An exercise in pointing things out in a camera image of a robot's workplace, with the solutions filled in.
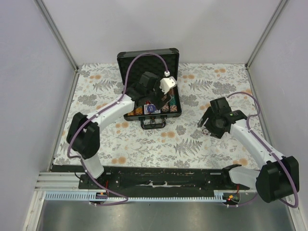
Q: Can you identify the blue small blind button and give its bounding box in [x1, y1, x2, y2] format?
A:
[147, 104, 156, 113]

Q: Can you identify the rightmost poker chip row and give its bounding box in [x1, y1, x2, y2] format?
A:
[169, 89, 178, 113]

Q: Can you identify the small poker chip stack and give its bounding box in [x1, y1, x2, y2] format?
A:
[202, 128, 210, 135]

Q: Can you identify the black poker set case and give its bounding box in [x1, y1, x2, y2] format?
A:
[117, 48, 182, 129]

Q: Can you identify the blue card deck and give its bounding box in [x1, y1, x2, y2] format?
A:
[144, 104, 161, 115]

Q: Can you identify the floral patterned table mat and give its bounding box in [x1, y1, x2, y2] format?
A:
[53, 64, 257, 169]

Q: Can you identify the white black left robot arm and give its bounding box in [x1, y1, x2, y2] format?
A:
[66, 72, 177, 189]

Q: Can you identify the aluminium frame post right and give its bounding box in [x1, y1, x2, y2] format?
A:
[245, 0, 289, 69]

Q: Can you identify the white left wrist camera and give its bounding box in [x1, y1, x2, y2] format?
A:
[159, 76, 177, 94]

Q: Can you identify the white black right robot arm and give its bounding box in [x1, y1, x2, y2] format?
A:
[198, 97, 299, 208]

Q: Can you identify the aluminium front rail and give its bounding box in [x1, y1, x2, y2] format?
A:
[35, 172, 79, 192]

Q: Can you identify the aluminium frame post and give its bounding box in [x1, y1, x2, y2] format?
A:
[245, 0, 289, 69]
[33, 0, 79, 73]

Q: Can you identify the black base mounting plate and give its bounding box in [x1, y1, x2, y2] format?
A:
[51, 165, 250, 192]

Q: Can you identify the aluminium frame post left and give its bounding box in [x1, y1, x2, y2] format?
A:
[33, 0, 79, 73]

